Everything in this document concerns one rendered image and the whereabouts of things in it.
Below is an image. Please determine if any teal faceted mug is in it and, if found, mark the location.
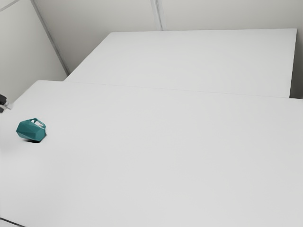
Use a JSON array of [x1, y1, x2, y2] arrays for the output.
[[16, 117, 47, 143]]

